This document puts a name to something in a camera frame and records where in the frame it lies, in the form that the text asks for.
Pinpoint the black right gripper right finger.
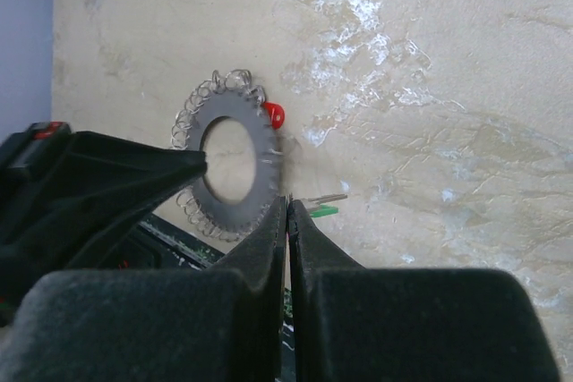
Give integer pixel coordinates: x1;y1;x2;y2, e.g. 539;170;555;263
287;200;560;381

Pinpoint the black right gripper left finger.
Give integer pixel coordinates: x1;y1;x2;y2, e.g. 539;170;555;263
1;198;287;381

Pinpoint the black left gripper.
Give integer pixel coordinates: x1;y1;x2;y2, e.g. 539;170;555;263
1;122;207;275

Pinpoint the large metal key ring disc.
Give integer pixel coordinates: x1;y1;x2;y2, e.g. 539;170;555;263
171;69;283;242

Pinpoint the red tagged key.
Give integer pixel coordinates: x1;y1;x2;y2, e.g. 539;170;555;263
262;101;286;130

